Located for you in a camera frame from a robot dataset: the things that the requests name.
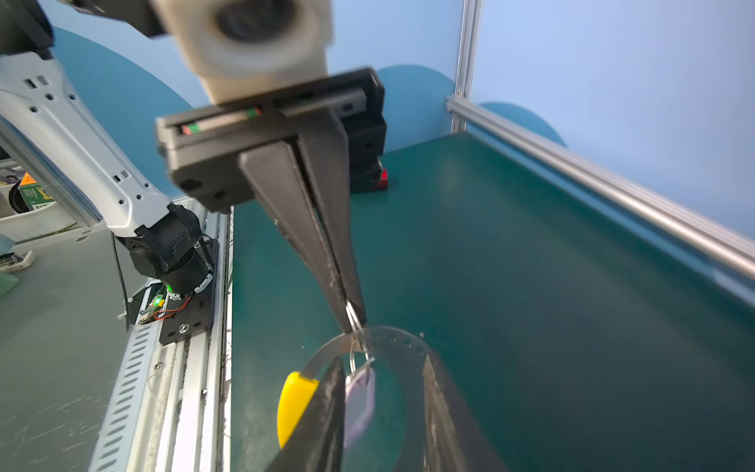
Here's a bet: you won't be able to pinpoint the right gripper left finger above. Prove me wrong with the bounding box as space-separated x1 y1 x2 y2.
267 356 346 471

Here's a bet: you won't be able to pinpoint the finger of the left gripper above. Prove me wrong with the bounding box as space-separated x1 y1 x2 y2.
239 142 353 334
299 120 367 325

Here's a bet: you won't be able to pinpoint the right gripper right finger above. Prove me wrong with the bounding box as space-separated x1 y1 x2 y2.
422 353 507 471

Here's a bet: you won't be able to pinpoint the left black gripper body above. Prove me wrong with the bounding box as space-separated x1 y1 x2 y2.
155 68 387 212

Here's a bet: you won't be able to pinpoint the large keyring with yellow grip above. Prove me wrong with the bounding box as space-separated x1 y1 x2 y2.
276 326 430 452

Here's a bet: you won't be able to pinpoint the silver key with white tag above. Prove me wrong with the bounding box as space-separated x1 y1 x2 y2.
343 302 376 450

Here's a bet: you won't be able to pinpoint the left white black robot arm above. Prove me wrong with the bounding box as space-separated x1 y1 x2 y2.
1 1 387 334

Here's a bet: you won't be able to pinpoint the red spray bottle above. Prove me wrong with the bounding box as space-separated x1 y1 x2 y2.
350 168 389 194

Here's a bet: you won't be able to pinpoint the left green circuit board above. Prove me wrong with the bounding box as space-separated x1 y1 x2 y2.
136 291 192 325

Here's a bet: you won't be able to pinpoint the clutter boxes outside cell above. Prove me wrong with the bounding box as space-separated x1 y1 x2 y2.
0 149 78 290

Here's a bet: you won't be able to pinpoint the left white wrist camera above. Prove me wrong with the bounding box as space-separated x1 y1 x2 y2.
151 0 333 104

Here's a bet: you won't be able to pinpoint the aluminium mounting rail bed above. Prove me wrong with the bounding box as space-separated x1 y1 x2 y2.
129 197 232 471

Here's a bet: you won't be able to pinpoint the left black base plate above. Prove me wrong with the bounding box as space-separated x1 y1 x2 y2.
122 235 219 345

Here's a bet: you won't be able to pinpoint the white slotted cable duct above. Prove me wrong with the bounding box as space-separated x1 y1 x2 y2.
88 324 160 471

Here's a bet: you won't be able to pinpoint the left aluminium frame post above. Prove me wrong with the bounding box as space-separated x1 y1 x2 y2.
452 0 485 100

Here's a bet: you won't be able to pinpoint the back aluminium frame bar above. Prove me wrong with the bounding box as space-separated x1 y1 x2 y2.
446 96 754 278

